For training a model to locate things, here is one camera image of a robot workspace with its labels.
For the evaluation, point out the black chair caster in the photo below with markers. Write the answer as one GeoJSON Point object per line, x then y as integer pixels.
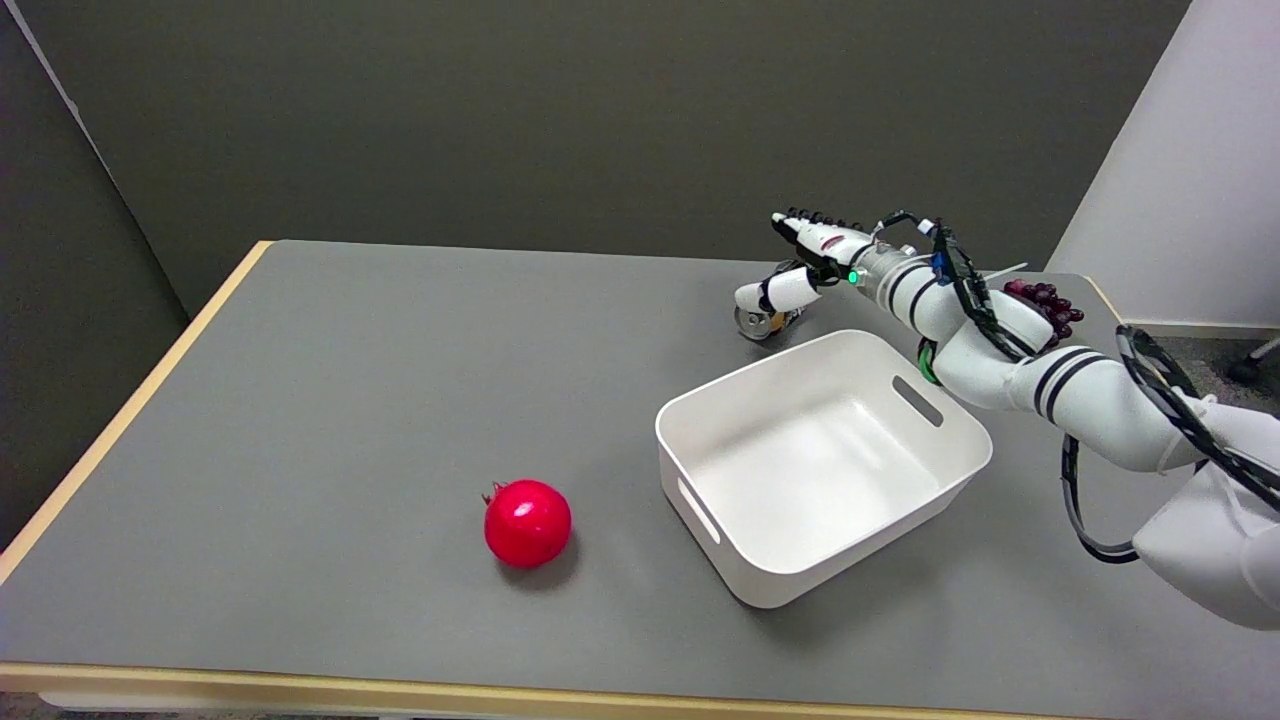
{"type": "Point", "coordinates": [1245, 370]}

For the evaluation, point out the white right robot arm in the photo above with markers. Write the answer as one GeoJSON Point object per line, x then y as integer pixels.
{"type": "Point", "coordinates": [1080, 390]}

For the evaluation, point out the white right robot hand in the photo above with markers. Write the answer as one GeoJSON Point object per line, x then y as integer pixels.
{"type": "Point", "coordinates": [825, 243]}

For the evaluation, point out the dark red grape bunch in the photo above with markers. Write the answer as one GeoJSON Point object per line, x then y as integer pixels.
{"type": "Point", "coordinates": [1050, 300]}

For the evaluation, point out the white plastic basket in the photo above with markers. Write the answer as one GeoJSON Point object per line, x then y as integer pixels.
{"type": "Point", "coordinates": [800, 480]}

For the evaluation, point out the red pomegranate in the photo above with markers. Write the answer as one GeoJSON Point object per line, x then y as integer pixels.
{"type": "Point", "coordinates": [527, 523]}

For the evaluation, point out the black soda can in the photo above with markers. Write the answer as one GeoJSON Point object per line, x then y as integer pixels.
{"type": "Point", "coordinates": [755, 322]}

